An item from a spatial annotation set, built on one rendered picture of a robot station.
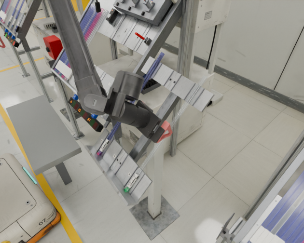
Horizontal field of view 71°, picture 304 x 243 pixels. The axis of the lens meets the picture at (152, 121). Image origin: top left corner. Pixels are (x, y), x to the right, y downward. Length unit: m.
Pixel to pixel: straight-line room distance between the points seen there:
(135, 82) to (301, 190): 0.57
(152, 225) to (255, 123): 1.42
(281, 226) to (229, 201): 0.96
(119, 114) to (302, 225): 0.60
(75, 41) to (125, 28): 0.72
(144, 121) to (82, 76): 0.19
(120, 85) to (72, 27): 0.20
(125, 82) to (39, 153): 0.80
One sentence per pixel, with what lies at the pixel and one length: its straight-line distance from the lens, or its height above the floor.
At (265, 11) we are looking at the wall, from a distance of 2.58.
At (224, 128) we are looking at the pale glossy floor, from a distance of 2.19.
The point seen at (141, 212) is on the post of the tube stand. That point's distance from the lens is 1.59.
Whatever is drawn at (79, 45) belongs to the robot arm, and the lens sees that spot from 0.60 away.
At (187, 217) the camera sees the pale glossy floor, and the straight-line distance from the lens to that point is 1.60.
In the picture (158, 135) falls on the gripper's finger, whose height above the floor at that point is 1.03.
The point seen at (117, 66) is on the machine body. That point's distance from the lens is 1.78.
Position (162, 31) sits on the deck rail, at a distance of 1.13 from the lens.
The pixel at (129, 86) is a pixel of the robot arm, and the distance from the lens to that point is 0.53.
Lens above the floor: 1.46
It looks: 43 degrees down
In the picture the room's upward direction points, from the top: straight up
